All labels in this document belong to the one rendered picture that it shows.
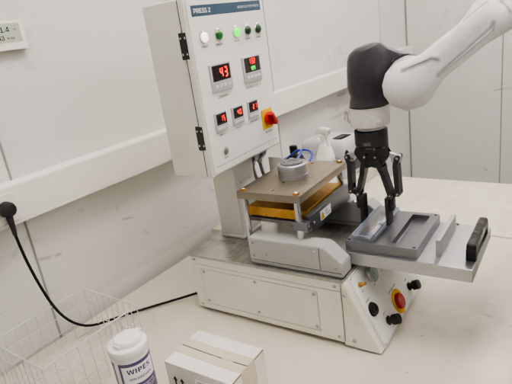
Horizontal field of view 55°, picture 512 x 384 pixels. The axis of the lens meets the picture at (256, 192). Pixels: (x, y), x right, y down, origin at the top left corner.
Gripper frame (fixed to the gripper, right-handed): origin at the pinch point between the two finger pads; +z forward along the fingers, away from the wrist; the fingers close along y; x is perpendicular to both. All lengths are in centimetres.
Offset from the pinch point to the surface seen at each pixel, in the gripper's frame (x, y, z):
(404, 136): 230, -67, 43
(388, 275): 1.1, 1.4, 18.2
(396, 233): -3.7, 5.9, 3.8
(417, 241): -6.5, 11.6, 3.8
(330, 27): 134, -71, -39
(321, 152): 75, -52, 9
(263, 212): -10.8, -25.6, -1.5
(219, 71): -9, -34, -37
